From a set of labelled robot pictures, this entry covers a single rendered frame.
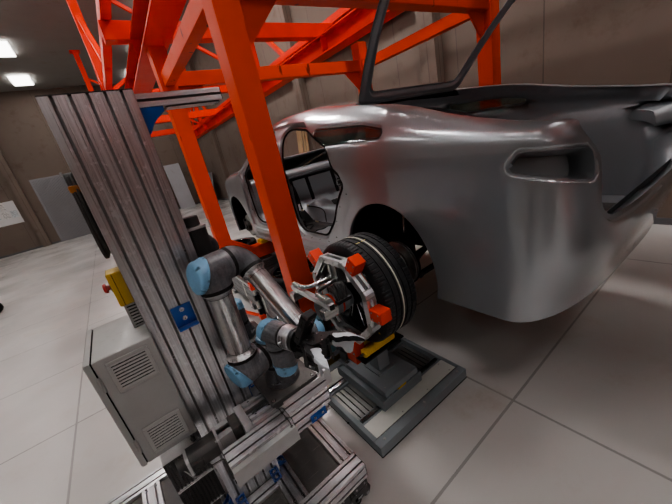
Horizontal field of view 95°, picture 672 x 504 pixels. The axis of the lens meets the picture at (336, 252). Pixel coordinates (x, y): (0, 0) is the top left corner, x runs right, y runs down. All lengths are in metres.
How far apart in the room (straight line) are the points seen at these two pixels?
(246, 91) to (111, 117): 0.99
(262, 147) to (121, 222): 1.07
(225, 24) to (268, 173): 0.81
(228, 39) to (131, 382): 1.76
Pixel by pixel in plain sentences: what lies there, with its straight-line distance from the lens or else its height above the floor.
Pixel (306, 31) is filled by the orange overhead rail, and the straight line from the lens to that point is 5.58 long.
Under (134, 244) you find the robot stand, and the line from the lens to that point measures 1.27.
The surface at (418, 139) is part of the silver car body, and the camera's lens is 1.71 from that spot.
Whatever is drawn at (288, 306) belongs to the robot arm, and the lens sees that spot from 1.12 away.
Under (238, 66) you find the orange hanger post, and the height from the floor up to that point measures 2.24.
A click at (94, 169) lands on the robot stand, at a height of 1.81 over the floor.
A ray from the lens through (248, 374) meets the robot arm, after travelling 1.29.
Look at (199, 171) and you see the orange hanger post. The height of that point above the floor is 1.73.
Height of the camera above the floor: 1.74
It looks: 19 degrees down
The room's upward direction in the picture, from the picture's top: 13 degrees counter-clockwise
